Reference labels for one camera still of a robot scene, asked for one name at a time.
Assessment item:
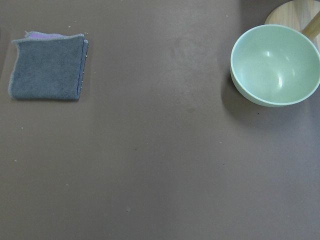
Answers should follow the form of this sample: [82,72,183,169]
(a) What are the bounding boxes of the grey folded cloth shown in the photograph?
[8,31,89,101]

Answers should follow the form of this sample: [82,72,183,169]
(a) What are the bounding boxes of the green bowl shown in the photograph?
[230,24,320,107]

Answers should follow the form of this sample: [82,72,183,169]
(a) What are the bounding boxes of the wooden stand with base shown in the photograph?
[264,0,320,49]

